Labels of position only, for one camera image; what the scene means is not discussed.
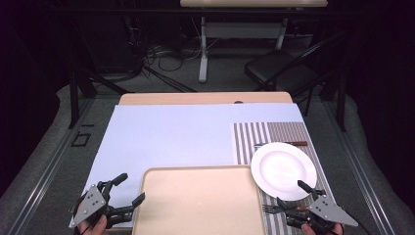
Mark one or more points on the pale blue table sheet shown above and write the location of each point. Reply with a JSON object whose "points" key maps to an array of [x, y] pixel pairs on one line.
{"points": [[169, 137]]}

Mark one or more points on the white-legged desk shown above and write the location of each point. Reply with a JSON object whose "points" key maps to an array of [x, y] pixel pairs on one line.
{"points": [[241, 29]]}

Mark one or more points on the beige tray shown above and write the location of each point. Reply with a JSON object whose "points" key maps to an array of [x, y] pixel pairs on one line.
{"points": [[199, 202]]}

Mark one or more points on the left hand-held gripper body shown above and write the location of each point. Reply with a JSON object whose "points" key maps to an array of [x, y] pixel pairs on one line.
{"points": [[89, 204]]}

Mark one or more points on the striped placemat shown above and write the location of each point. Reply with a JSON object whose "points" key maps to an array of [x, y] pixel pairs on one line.
{"points": [[248, 137]]}

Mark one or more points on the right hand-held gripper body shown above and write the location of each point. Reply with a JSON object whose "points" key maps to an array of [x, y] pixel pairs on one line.
{"points": [[328, 210]]}

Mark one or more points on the black folding chair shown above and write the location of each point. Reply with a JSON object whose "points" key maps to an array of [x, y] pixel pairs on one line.
{"points": [[277, 67]]}

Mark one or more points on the white plate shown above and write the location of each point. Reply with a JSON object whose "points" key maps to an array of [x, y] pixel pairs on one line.
{"points": [[277, 166]]}

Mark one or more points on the person's right hand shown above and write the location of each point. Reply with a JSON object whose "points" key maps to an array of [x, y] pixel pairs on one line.
{"points": [[313, 231]]}

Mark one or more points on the black metal stand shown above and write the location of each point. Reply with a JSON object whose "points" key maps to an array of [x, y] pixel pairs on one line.
{"points": [[74, 98], [341, 104]]}

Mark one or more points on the person's left hand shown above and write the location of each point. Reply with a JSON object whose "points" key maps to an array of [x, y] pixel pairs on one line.
{"points": [[94, 227]]}

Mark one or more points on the metal floor rail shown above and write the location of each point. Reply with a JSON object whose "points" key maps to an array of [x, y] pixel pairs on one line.
{"points": [[362, 182], [49, 176]]}

